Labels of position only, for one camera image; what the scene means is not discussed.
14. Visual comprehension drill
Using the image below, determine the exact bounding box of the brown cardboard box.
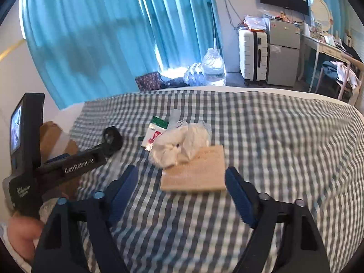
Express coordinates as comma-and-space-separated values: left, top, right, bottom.
39, 121, 79, 202

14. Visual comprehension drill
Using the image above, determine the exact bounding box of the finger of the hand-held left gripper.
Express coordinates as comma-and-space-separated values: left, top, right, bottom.
82, 126, 124, 160

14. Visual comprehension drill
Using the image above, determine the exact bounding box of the large clear water jug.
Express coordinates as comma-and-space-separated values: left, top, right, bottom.
202, 48, 226, 86

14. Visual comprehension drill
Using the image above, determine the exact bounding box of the crumpled white tissue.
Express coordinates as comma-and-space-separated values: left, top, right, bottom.
149, 123, 211, 169

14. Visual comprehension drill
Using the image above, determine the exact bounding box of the white oval mirror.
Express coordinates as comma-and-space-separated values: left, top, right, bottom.
310, 0, 333, 35

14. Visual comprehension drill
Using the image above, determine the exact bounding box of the hanging cable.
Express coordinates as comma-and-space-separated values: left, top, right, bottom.
223, 0, 242, 29

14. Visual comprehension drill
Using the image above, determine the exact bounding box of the green and white packet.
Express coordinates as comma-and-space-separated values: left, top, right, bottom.
142, 116, 169, 151

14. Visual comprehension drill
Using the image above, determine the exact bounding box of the clothes pile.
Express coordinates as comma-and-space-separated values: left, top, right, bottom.
321, 60, 361, 91

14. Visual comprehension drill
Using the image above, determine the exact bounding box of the checkered cloth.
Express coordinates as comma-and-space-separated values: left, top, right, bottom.
70, 91, 364, 273

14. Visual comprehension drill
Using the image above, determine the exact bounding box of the white dressing desk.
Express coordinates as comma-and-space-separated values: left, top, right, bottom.
301, 33, 351, 93

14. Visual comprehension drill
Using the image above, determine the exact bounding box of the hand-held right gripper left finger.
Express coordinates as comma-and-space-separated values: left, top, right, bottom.
31, 164, 139, 273

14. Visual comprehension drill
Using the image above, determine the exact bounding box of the grey mini fridge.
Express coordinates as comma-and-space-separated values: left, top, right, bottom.
267, 18, 302, 87

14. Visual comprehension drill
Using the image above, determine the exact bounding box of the pack of water bottles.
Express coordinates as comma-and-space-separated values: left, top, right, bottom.
183, 62, 205, 86

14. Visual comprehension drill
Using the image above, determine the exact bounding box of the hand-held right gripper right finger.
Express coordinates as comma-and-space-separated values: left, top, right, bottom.
225, 166, 332, 273

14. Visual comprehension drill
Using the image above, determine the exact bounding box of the dark floral bag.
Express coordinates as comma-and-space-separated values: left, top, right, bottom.
135, 72, 164, 91

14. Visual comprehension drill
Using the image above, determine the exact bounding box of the wooden chair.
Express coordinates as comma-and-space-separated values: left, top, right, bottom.
317, 54, 364, 106

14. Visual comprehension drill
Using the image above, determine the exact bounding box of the person's left hand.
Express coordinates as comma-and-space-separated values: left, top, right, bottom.
7, 215, 44, 251

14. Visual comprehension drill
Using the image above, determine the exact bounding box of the clear plastic bag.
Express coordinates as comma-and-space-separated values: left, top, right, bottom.
243, 15, 269, 32

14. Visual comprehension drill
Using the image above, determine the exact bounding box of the blue curtain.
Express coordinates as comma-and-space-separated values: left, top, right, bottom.
18, 0, 225, 110

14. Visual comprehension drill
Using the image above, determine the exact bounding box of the white suitcase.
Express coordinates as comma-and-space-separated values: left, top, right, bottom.
238, 28, 269, 87

